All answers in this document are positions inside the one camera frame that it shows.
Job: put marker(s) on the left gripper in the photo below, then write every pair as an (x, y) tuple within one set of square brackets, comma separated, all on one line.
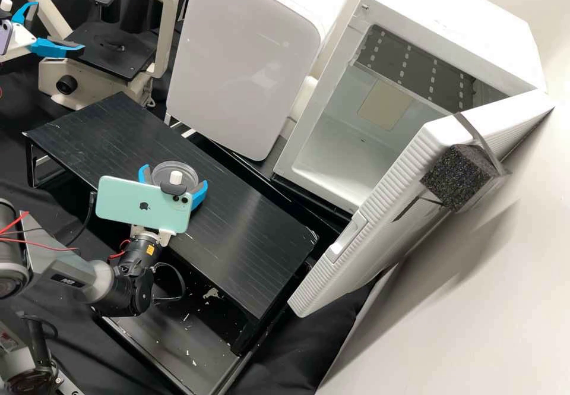
[(22, 41)]

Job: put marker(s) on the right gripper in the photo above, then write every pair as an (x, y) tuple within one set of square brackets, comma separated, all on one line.
[(165, 237)]

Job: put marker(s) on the petri dish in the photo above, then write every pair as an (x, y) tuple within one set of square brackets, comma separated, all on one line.
[(167, 170)]

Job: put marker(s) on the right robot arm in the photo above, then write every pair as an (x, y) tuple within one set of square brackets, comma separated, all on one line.
[(67, 270)]

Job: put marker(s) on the incubator door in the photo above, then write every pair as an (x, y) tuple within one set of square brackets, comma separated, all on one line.
[(401, 217)]

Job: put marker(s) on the white incubator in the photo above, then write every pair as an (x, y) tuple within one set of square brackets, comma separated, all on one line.
[(445, 12)]

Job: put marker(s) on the black platform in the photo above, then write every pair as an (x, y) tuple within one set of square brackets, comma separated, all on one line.
[(303, 199), (111, 145)]

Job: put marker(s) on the cream microscope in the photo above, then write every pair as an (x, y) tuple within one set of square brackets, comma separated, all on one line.
[(95, 87)]

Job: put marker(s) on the white box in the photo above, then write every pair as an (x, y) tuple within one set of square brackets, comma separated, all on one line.
[(245, 56)]

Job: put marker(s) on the black tray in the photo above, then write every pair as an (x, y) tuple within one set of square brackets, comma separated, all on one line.
[(178, 350)]

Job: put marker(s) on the left wrist camera phone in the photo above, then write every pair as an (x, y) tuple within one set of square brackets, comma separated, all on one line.
[(4, 36)]

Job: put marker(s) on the wrist camera phone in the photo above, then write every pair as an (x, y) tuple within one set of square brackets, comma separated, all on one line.
[(4, 36), (133, 199)]

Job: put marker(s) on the right wrist camera phone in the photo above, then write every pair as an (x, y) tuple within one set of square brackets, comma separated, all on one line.
[(133, 199)]

